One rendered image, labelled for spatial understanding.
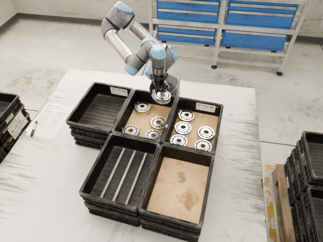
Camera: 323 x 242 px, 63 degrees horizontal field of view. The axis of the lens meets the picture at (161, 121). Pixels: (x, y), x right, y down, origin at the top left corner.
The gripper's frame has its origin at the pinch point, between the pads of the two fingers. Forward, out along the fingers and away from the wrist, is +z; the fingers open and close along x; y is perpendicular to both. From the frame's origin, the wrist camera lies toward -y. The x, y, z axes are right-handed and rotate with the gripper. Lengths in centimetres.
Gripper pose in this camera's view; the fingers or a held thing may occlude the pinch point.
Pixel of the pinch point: (157, 96)
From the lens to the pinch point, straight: 161.2
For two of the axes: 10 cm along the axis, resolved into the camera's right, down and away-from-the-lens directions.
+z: 0.1, 6.8, 7.4
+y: 4.1, 6.7, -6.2
